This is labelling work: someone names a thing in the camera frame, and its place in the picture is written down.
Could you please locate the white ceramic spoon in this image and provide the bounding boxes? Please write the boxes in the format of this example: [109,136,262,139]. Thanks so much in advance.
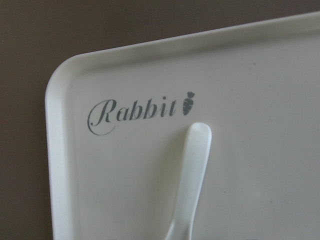
[165,122,212,240]

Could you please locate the cream rectangular tray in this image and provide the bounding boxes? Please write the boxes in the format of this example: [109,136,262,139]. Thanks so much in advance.
[45,12,320,240]

